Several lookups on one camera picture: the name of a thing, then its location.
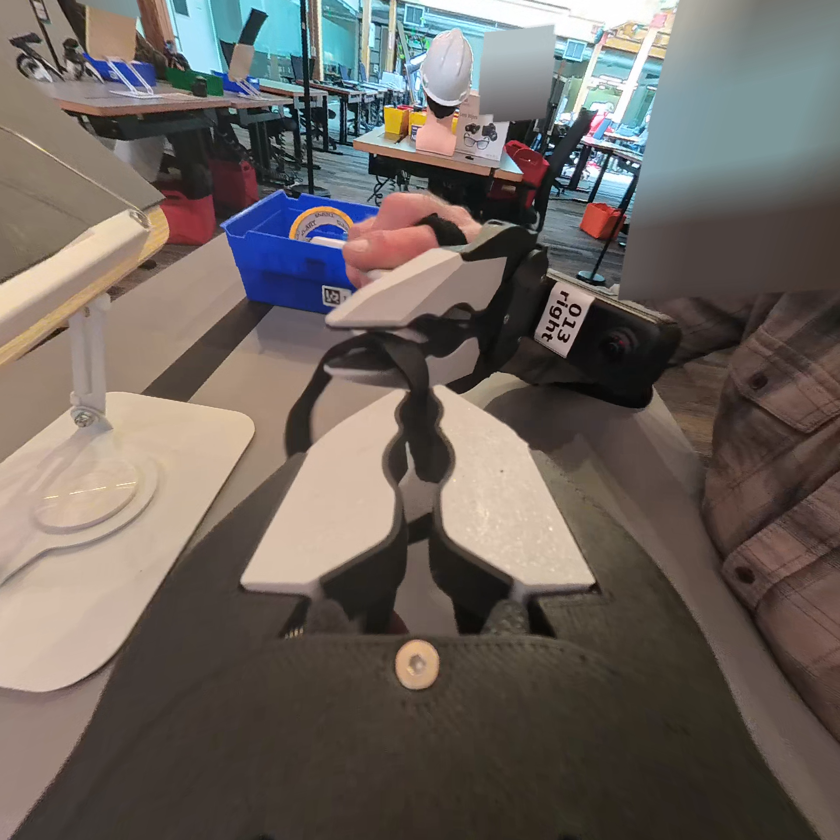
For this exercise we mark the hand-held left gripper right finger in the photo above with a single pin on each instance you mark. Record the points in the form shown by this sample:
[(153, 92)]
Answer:
[(505, 518)]

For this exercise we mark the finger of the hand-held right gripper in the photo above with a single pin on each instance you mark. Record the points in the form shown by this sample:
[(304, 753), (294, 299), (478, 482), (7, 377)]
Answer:
[(459, 358), (433, 282)]

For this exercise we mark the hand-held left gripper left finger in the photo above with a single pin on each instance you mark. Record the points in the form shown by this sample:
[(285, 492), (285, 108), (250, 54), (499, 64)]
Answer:
[(328, 518)]

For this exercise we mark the person's right hand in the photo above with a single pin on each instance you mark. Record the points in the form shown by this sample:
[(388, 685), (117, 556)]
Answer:
[(387, 229)]

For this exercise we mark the orange storage bin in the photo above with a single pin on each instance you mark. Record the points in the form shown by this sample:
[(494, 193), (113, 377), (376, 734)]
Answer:
[(602, 222)]

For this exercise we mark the yellow tape roll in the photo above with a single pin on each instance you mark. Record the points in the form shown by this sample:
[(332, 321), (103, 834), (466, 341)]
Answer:
[(308, 220)]

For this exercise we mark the wooden top work table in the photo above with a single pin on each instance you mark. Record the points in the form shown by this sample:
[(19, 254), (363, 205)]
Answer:
[(394, 148)]

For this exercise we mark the pink mannequin head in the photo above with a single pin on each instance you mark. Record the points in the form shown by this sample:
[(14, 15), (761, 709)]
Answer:
[(436, 134)]

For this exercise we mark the blue plastic bin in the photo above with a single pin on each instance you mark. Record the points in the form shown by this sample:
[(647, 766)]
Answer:
[(275, 269)]

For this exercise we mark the white printed box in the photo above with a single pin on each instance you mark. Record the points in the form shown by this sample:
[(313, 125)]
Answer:
[(482, 131)]

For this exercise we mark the yellow small bin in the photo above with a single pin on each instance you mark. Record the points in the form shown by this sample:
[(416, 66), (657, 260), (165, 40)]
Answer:
[(396, 121)]

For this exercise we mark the white display stand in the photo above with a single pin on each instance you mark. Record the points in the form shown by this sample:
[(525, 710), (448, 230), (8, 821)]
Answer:
[(131, 459)]

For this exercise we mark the white hard hat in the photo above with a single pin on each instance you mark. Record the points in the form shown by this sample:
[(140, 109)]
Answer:
[(446, 65)]

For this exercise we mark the black pole stand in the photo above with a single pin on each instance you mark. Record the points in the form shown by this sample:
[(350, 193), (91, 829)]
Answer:
[(305, 98)]

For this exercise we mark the person's plaid shirt torso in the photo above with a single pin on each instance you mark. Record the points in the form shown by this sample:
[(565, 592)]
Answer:
[(774, 492)]

